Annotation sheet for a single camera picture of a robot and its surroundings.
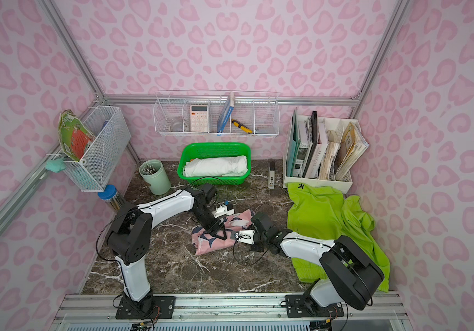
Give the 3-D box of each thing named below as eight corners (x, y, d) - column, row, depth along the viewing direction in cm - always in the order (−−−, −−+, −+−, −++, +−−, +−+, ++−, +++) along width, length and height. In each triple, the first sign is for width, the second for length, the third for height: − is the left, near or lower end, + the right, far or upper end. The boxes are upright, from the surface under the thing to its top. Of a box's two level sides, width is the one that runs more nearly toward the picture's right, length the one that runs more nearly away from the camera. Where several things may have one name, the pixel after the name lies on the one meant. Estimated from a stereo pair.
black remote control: (268, 188, 109) (269, 182, 106) (269, 167, 119) (269, 161, 115) (273, 188, 109) (274, 183, 106) (273, 167, 119) (274, 161, 115)
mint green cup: (151, 194, 107) (137, 172, 94) (156, 179, 114) (143, 156, 100) (168, 194, 107) (156, 171, 93) (172, 179, 114) (162, 156, 100)
